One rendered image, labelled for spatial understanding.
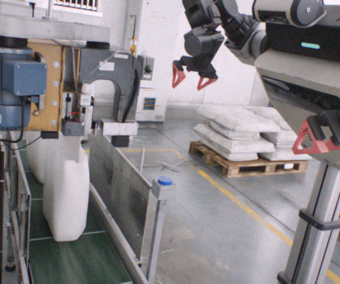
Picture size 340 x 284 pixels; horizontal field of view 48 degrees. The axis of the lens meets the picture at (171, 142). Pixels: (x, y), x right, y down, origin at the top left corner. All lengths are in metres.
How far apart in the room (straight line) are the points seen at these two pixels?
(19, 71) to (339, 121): 0.81
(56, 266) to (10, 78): 0.96
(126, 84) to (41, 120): 0.34
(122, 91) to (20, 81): 0.48
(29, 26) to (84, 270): 1.08
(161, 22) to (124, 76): 3.82
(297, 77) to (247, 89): 5.93
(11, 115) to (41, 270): 0.82
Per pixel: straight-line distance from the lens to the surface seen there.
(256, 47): 1.24
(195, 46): 1.06
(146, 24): 5.19
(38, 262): 1.86
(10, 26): 1.17
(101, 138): 2.48
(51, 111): 1.45
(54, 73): 1.42
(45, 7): 4.13
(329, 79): 0.99
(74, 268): 1.82
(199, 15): 1.13
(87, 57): 1.43
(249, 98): 7.03
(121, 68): 1.47
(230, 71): 6.66
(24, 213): 1.72
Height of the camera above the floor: 1.46
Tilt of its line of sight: 17 degrees down
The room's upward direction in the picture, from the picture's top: 9 degrees clockwise
